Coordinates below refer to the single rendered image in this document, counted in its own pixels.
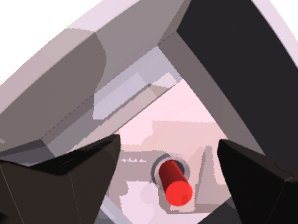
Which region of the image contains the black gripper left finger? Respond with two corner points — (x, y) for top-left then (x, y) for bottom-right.
(0, 135), (121, 224)

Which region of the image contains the red peg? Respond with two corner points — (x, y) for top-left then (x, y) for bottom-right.
(158, 160), (193, 206)

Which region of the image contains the grey open box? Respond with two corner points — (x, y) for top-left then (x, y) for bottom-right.
(0, 0), (298, 169)

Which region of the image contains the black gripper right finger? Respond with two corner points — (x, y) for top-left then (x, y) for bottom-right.
(217, 139), (298, 224)

